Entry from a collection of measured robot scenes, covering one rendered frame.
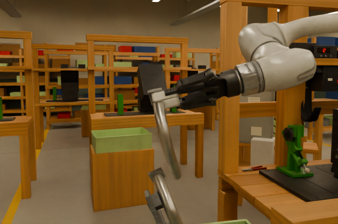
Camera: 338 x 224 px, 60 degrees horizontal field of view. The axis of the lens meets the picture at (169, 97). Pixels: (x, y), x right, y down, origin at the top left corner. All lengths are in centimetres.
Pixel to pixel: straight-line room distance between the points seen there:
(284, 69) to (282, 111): 110
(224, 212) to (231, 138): 44
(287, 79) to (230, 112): 91
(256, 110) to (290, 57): 108
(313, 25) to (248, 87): 29
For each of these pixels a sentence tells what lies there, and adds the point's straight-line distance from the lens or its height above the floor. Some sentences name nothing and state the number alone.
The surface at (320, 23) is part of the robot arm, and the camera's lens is 97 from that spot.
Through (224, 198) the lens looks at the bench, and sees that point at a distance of 182.
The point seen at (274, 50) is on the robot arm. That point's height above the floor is 152.
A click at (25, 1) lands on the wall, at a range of 1141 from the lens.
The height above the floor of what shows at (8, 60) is 188.
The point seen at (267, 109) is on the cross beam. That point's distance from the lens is 192.
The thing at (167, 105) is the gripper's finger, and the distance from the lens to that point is 81.
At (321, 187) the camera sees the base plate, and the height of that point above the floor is 90.
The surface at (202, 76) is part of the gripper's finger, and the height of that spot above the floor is 145.
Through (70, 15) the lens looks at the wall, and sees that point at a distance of 1125.
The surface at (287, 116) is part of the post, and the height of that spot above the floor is 120.
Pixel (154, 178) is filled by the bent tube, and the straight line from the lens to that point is 83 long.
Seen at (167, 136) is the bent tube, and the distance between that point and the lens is 75.
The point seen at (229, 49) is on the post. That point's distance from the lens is 168.
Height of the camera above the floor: 146
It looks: 5 degrees down
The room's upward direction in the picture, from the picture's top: straight up
